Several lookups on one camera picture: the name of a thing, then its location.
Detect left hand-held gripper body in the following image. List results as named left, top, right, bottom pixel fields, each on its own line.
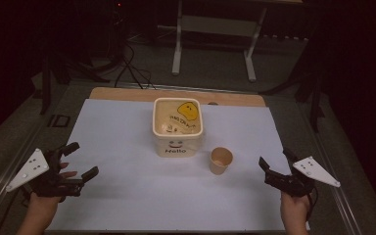
left=5, top=148, right=86, bottom=199

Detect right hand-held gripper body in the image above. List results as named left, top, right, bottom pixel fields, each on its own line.
left=263, top=156, right=342, bottom=199

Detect brown paper cup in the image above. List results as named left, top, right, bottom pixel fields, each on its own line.
left=209, top=146, right=234, bottom=176

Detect cream square bin smiley face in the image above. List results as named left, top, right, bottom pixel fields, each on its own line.
left=152, top=97, right=205, bottom=159

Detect person's left hand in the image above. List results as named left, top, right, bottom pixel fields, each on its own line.
left=27, top=162, right=78, bottom=226

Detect person's right hand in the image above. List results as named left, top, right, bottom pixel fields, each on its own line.
left=279, top=191, right=311, bottom=227

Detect white table mat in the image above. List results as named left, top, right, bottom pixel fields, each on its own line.
left=46, top=98, right=292, bottom=232

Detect black stand leg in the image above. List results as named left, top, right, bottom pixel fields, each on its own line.
left=39, top=55, right=54, bottom=116

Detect wooden table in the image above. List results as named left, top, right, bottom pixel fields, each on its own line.
left=88, top=86, right=267, bottom=108

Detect clear bin liner yellow print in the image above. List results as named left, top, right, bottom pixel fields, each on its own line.
left=155, top=100, right=202, bottom=135

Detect small black rectangular frame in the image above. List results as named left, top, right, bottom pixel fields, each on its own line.
left=47, top=114, right=71, bottom=128

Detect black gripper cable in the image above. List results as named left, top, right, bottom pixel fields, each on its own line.
left=305, top=191, right=318, bottom=223

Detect metal floor rail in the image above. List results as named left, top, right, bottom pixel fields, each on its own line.
left=302, top=107, right=365, bottom=235
left=0, top=121, right=48, bottom=216

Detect black floor cables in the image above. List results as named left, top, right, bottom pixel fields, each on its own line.
left=112, top=40, right=158, bottom=90

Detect white metal stand frame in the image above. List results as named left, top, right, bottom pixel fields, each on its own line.
left=171, top=0, right=269, bottom=83

